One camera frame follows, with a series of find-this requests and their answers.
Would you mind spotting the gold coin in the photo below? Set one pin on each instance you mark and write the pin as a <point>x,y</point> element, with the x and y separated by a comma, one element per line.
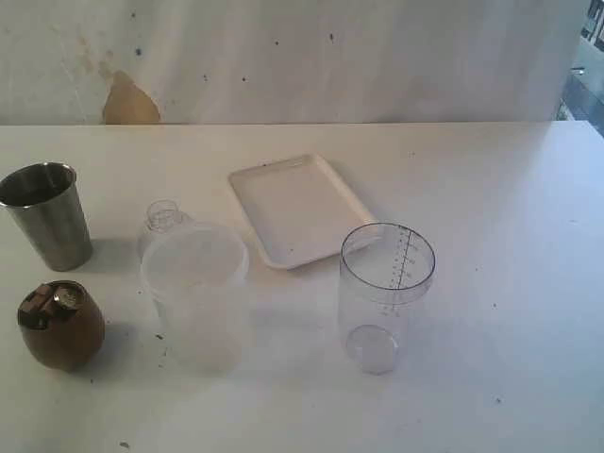
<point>67,298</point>

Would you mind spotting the brown wooden cup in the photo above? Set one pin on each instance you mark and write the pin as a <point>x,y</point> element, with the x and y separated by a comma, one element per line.
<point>72,337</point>

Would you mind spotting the stainless steel cup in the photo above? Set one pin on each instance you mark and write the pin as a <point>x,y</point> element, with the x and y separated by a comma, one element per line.
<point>43,201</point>

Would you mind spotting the clear graduated shaker cup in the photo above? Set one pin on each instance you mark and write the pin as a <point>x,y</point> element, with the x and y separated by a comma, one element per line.
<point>384,267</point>

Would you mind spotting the clear plastic shaker lid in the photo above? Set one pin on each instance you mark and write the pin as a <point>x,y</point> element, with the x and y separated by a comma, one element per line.
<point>160,217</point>

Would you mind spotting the white rectangular tray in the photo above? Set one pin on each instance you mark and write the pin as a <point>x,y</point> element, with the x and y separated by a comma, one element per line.
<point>299,209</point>

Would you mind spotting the frosted plastic deli container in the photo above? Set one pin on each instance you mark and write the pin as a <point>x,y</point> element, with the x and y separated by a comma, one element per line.
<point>195,274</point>

